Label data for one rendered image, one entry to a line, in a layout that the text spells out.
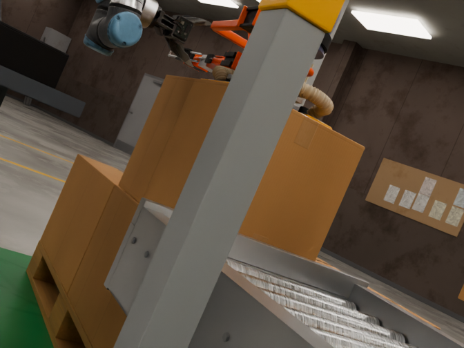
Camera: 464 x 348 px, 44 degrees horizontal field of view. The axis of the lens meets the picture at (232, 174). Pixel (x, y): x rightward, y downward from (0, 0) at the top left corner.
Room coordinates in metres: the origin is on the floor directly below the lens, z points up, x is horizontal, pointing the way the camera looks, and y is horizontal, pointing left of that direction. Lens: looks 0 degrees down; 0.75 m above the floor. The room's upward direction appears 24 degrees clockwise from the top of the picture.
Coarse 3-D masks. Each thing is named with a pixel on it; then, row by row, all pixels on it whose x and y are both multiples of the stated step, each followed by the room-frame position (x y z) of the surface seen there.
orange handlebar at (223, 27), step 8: (216, 24) 1.50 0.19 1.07; (224, 24) 1.46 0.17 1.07; (232, 24) 1.42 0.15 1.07; (216, 32) 1.55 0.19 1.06; (224, 32) 1.54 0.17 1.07; (232, 32) 1.55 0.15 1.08; (232, 40) 1.56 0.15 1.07; (240, 40) 1.57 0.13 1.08; (216, 56) 2.01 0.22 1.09; (216, 64) 2.01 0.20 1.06; (312, 72) 1.57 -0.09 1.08
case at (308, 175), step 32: (160, 96) 1.86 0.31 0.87; (192, 96) 1.63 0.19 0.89; (160, 128) 1.75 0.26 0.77; (192, 128) 1.55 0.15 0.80; (288, 128) 1.43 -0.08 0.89; (320, 128) 1.48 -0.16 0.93; (160, 160) 1.65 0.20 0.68; (192, 160) 1.47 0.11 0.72; (288, 160) 1.45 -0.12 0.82; (320, 160) 1.49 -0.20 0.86; (352, 160) 1.54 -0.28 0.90; (128, 192) 1.78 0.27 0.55; (160, 192) 1.57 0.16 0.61; (256, 192) 1.43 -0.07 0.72; (288, 192) 1.47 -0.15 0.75; (320, 192) 1.51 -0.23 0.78; (256, 224) 1.45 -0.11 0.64; (288, 224) 1.49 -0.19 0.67; (320, 224) 1.53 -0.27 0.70
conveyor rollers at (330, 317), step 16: (240, 272) 1.22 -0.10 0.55; (256, 272) 1.34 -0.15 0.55; (272, 288) 1.25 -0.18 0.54; (288, 288) 1.29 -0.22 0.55; (304, 288) 1.41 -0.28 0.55; (288, 304) 1.16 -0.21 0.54; (304, 304) 1.19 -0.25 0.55; (320, 304) 1.32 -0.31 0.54; (336, 304) 1.36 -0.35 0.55; (352, 304) 1.49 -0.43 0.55; (304, 320) 1.07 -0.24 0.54; (320, 320) 1.10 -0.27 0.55; (336, 320) 1.23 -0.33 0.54; (352, 320) 1.26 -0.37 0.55; (368, 320) 1.39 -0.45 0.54; (320, 336) 0.98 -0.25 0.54; (336, 336) 1.01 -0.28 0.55; (352, 336) 1.13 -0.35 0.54; (368, 336) 1.16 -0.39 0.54; (384, 336) 1.30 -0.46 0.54; (400, 336) 1.33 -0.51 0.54
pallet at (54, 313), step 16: (32, 256) 2.40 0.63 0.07; (32, 272) 2.32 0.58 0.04; (48, 272) 2.31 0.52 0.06; (32, 288) 2.23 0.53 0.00; (48, 288) 2.26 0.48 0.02; (48, 304) 2.08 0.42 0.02; (64, 304) 1.86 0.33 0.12; (48, 320) 1.94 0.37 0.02; (64, 320) 1.83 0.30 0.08; (64, 336) 1.84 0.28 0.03; (80, 336) 1.66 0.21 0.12
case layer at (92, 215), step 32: (64, 192) 2.36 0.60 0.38; (96, 192) 2.02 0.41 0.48; (64, 224) 2.20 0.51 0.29; (96, 224) 1.90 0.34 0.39; (128, 224) 1.66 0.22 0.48; (64, 256) 2.05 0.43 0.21; (96, 256) 1.79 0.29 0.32; (64, 288) 1.93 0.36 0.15; (96, 288) 1.69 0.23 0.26; (96, 320) 1.61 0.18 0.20
